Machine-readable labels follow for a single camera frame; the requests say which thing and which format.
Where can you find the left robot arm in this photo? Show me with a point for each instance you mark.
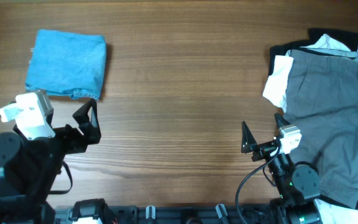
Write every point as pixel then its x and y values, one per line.
pixel 23 197

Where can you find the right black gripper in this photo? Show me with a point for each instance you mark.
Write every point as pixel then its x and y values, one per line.
pixel 248 144

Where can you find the light blue denim jeans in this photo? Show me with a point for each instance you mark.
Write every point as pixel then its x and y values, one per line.
pixel 67 64

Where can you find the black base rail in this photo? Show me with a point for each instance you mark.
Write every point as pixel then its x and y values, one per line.
pixel 253 213

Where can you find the white cloth garment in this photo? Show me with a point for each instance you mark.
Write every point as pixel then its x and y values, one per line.
pixel 281 62

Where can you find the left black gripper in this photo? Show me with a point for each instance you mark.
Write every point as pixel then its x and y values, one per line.
pixel 90 128

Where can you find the black cloth garment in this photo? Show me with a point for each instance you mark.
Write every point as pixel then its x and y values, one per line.
pixel 315 83

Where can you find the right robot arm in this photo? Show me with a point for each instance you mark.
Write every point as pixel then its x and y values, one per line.
pixel 296 182

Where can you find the grey cloth garment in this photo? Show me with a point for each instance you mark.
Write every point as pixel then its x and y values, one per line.
pixel 322 100

